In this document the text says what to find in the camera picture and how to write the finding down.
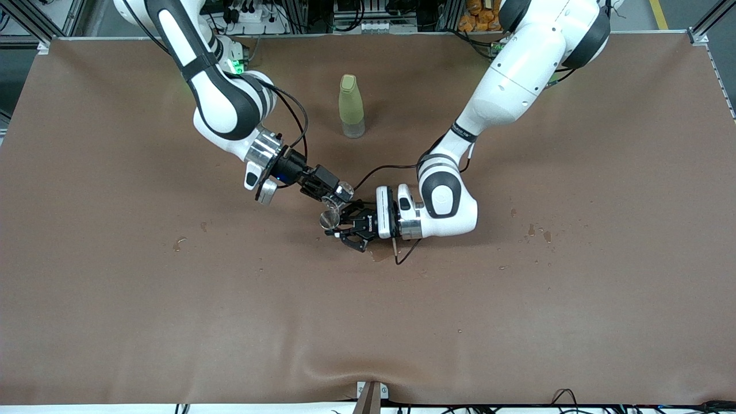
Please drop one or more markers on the large brown liquid puddle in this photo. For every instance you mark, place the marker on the large brown liquid puddle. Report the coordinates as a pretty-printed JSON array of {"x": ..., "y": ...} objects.
[{"x": 379, "y": 256}]

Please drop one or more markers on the white power strip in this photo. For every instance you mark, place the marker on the white power strip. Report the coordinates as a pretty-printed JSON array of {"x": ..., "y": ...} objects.
[{"x": 253, "y": 14}]

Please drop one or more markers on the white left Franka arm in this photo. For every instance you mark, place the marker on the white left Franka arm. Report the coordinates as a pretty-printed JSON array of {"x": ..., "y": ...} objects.
[{"x": 517, "y": 75}]

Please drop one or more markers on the brown leather table mat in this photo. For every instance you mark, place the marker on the brown leather table mat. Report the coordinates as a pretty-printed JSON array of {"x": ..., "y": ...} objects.
[{"x": 287, "y": 322}]

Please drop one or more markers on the orange packaged snacks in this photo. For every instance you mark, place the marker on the orange packaged snacks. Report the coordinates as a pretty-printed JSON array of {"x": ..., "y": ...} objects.
[{"x": 480, "y": 17}]

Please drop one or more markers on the clear glass shaker cup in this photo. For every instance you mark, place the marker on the clear glass shaker cup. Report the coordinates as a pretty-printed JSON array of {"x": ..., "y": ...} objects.
[{"x": 344, "y": 191}]

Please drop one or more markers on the yellow-green frosted bottle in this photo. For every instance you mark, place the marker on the yellow-green frosted bottle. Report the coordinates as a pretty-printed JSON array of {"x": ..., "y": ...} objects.
[{"x": 351, "y": 106}]

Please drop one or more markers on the aluminium frame profile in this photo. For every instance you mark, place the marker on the aluminium frame profile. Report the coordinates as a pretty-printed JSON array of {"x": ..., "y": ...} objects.
[
  {"x": 713, "y": 20},
  {"x": 34, "y": 23}
]

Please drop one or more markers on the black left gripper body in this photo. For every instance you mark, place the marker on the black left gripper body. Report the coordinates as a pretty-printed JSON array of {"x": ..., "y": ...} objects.
[{"x": 366, "y": 222}]

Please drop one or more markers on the metal table edge bracket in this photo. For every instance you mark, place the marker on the metal table edge bracket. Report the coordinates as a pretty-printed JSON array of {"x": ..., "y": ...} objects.
[{"x": 371, "y": 402}]

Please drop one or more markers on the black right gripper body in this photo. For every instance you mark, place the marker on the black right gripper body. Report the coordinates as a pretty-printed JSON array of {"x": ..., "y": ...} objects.
[{"x": 295, "y": 169}]

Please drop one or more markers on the small curved liquid spill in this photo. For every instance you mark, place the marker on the small curved liquid spill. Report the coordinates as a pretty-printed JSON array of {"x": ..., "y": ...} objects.
[{"x": 178, "y": 245}]

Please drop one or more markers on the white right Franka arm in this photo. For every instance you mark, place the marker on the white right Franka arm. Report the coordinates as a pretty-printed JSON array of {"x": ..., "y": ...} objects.
[{"x": 224, "y": 109}]

